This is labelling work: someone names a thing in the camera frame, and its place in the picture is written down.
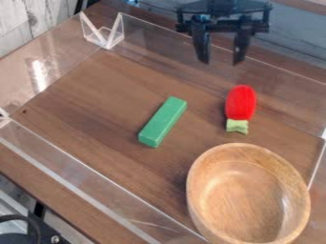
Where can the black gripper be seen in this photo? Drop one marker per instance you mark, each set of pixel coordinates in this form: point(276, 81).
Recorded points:
point(241, 16)

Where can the red plush toy green stem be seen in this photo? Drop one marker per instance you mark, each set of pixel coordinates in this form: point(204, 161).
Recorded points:
point(241, 106)

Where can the green rectangular block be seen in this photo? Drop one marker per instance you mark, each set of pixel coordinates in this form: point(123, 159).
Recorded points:
point(162, 122)

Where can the oval wooden bowl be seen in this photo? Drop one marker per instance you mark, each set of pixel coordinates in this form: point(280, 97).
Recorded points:
point(248, 197)

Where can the black clamp with bolt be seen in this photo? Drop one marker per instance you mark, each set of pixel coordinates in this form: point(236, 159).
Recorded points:
point(39, 228)

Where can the clear acrylic back wall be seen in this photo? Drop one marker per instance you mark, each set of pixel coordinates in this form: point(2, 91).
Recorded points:
point(289, 96)

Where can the clear acrylic wall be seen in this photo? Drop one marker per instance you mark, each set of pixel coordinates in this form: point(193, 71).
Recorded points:
point(99, 207)
point(289, 96)

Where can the clear acrylic corner bracket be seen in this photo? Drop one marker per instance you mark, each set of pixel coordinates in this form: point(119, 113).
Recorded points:
point(105, 37)

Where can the clear acrylic front wall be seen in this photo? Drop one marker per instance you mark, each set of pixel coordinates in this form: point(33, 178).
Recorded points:
point(99, 207)

